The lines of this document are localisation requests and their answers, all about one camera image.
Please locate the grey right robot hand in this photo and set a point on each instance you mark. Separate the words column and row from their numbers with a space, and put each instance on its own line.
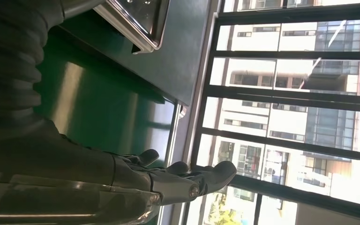
column 59, row 174

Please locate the green conveyor belt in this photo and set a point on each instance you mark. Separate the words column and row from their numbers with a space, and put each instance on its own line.
column 99, row 118

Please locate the electronic scale with steel tray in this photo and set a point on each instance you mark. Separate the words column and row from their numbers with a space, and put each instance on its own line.
column 139, row 21

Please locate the building outside window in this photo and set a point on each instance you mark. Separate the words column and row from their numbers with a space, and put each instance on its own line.
column 248, row 124

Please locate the black window frame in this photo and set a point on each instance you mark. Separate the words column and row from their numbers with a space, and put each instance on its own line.
column 291, row 93

